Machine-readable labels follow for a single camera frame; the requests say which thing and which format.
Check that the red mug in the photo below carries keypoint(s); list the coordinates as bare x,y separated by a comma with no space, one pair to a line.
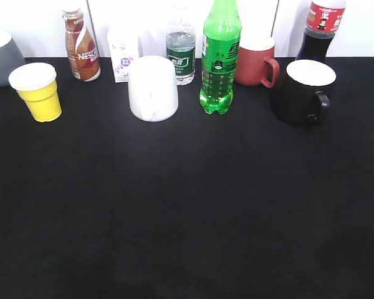
256,64

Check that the grey mug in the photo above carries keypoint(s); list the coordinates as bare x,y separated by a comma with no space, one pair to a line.
10,57

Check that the yellow paper cup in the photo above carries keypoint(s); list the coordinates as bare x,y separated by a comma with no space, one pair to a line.
36,84

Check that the black mug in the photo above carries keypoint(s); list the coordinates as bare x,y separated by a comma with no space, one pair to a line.
302,97

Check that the white purple milk carton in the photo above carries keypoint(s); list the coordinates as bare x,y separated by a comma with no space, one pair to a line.
124,49

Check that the white cup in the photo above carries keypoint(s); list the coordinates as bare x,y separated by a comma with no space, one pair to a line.
152,88

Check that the clear Cestbon water bottle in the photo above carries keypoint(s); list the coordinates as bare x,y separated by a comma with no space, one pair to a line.
181,43

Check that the green Sprite bottle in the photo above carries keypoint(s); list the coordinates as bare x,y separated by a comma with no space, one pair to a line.
221,37

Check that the brown Nescafe coffee bottle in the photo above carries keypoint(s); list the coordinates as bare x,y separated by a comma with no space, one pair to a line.
80,45

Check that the dark cola bottle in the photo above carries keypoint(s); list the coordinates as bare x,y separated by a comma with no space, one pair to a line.
322,23

